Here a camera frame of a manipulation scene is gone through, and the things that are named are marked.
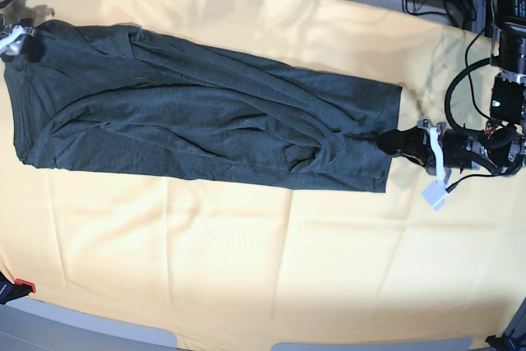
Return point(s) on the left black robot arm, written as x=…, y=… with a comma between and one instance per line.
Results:
x=499, y=147

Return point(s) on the black clamp right corner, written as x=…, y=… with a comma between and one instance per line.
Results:
x=506, y=343

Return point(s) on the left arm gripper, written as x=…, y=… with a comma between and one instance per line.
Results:
x=420, y=145

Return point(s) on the dark green long-sleeve shirt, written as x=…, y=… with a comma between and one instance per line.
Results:
x=120, y=99

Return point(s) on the yellow table cloth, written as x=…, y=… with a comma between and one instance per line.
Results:
x=238, y=267

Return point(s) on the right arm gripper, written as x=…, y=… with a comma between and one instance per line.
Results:
x=20, y=37

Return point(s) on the red and black clamp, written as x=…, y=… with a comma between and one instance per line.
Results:
x=10, y=291

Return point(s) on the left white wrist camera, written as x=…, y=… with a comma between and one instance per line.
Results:
x=435, y=195

